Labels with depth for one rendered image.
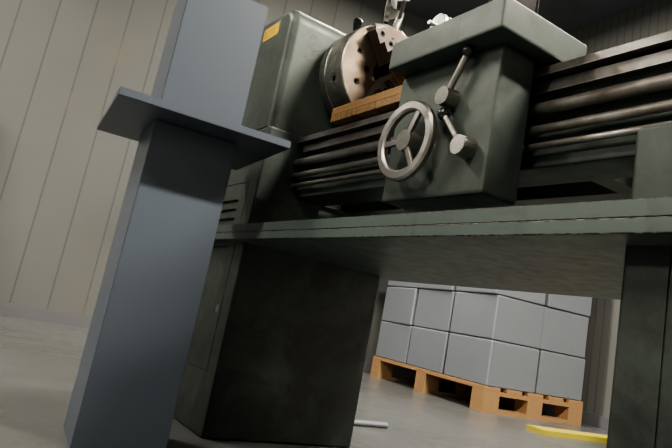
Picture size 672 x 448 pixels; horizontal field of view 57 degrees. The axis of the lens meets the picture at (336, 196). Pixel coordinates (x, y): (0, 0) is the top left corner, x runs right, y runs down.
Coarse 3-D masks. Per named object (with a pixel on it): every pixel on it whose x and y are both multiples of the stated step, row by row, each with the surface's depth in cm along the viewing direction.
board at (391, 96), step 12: (372, 96) 149; (384, 96) 144; (396, 96) 140; (336, 108) 162; (348, 108) 157; (360, 108) 152; (372, 108) 147; (384, 108) 145; (396, 108) 144; (336, 120) 161; (348, 120) 159
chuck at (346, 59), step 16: (352, 32) 178; (400, 32) 184; (336, 48) 178; (352, 48) 174; (368, 48) 177; (336, 64) 174; (352, 64) 174; (368, 64) 177; (352, 80) 173; (368, 80) 176; (336, 96) 176; (352, 96) 173
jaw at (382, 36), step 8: (368, 32) 177; (376, 32) 174; (384, 32) 176; (376, 40) 175; (384, 40) 175; (392, 40) 174; (376, 48) 177; (384, 48) 174; (392, 48) 174; (376, 56) 178; (384, 56) 175; (376, 64) 179; (384, 64) 176
